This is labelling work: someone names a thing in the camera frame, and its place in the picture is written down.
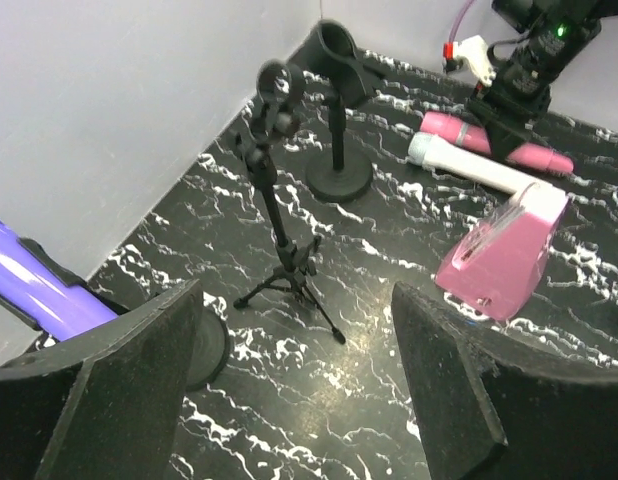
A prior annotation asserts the pink wedge-shaped case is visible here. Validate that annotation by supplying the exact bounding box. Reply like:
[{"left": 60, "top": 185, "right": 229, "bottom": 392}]
[{"left": 435, "top": 183, "right": 568, "bottom": 322}]

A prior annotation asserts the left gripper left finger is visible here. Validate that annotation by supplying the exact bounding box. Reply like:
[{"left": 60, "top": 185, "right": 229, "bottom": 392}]
[{"left": 0, "top": 280, "right": 202, "bottom": 479}]

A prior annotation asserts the purple mic round-base stand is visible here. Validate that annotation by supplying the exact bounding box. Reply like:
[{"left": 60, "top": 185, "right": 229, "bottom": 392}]
[{"left": 16, "top": 237, "right": 231, "bottom": 392}]

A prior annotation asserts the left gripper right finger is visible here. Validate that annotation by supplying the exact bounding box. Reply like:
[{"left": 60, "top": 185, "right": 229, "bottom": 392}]
[{"left": 391, "top": 282, "right": 618, "bottom": 479}]

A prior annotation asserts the white microphone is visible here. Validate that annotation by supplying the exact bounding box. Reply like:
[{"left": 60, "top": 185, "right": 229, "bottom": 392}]
[{"left": 408, "top": 132, "right": 549, "bottom": 194}]

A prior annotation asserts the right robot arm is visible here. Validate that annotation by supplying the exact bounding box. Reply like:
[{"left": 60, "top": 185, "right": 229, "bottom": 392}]
[{"left": 466, "top": 0, "right": 618, "bottom": 161}]

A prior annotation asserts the pink microphone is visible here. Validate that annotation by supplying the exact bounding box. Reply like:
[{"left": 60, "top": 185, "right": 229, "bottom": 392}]
[{"left": 419, "top": 110, "right": 575, "bottom": 176}]

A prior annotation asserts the black round-base mic stand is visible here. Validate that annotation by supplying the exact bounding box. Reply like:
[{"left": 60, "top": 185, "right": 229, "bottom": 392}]
[{"left": 304, "top": 20, "right": 386, "bottom": 203}]

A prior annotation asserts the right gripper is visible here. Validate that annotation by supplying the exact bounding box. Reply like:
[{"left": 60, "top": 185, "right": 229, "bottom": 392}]
[{"left": 466, "top": 87, "right": 549, "bottom": 160}]

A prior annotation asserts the purple microphone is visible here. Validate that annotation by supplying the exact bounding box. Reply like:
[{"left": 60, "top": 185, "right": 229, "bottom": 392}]
[{"left": 0, "top": 220, "right": 127, "bottom": 341}]

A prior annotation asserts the black tripod mic stand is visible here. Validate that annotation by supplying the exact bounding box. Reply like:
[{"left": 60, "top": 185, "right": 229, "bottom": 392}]
[{"left": 232, "top": 58, "right": 348, "bottom": 345}]

